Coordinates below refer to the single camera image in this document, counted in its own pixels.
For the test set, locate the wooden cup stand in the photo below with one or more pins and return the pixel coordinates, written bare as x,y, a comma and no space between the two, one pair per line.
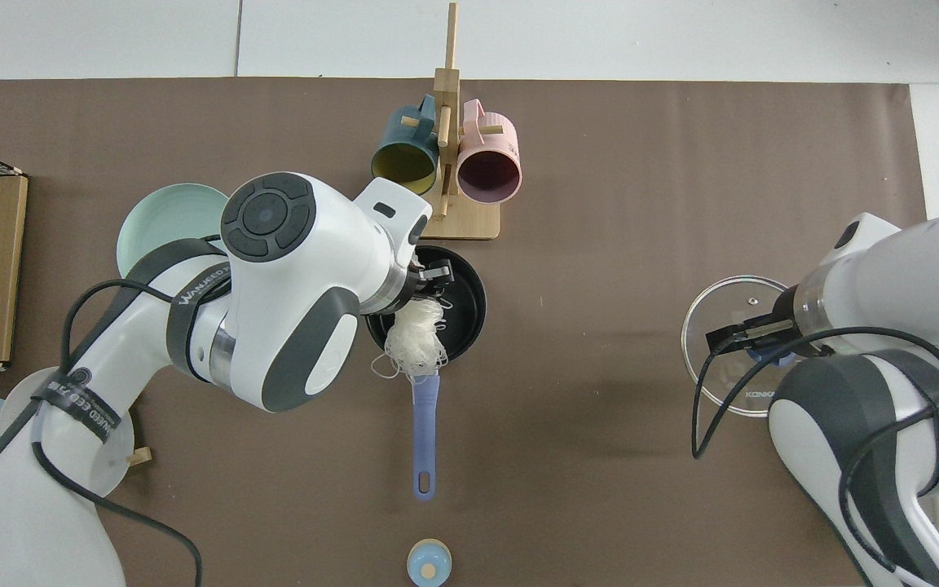
449,224

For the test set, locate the glass lid blue knob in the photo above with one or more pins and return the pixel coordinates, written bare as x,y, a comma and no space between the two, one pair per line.
730,297

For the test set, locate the pink ribbed mug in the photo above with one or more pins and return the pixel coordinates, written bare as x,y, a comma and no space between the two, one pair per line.
498,134

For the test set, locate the white plate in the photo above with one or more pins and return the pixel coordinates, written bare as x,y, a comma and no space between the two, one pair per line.
121,444

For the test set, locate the white vermicelli bundle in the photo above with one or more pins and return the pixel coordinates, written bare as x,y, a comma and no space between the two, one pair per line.
416,342

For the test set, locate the wooden plate rack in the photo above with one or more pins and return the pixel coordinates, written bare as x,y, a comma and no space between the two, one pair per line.
140,456

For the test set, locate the brown table cloth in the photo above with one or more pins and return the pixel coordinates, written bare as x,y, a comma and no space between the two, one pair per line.
600,244

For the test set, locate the dark teal mug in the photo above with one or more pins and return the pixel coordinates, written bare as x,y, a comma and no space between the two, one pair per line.
394,134

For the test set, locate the small blue round thing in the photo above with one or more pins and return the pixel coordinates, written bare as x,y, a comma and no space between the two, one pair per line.
429,562

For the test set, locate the mint green plate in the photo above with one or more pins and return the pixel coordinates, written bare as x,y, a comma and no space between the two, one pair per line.
152,220

